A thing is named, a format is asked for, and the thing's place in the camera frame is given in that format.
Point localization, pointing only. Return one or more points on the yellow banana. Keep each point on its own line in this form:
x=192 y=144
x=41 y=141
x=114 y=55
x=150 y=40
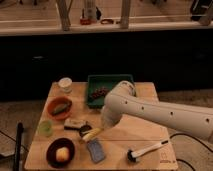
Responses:
x=90 y=134

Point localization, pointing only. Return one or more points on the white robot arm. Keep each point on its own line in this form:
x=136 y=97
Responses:
x=194 y=120

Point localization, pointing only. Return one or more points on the white cup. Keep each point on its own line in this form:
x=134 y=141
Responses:
x=65 y=84

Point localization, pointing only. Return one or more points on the metal cup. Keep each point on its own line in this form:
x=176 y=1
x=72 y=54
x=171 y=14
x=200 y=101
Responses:
x=84 y=129

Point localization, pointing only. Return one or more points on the small green cup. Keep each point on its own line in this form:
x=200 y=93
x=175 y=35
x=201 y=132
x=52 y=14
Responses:
x=45 y=128

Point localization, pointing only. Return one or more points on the green plastic tray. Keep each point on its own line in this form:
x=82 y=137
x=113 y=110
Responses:
x=97 y=81

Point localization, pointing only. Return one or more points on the dark grape bunch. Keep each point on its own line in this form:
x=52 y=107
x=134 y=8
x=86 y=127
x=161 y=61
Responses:
x=100 y=92

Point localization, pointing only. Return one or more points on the green pickle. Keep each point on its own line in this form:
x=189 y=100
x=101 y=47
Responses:
x=60 y=108

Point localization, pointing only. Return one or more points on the orange bowl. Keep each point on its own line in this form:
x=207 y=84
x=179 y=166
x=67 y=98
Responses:
x=53 y=103

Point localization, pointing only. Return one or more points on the brown sponge block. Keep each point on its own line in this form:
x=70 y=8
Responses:
x=74 y=124

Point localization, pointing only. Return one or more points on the wooden table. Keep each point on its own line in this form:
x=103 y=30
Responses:
x=130 y=133

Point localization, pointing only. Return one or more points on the blue sponge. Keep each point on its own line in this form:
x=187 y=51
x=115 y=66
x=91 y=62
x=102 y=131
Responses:
x=96 y=151

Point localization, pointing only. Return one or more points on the yellow round fruit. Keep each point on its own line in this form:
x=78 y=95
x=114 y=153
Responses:
x=62 y=154

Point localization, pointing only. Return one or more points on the dark brown plate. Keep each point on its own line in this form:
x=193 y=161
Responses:
x=51 y=152

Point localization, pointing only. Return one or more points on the black pole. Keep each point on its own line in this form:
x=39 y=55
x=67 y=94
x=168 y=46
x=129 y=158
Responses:
x=18 y=146

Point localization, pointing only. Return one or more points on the white handled dish brush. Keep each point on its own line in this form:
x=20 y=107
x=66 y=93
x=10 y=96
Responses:
x=133 y=156

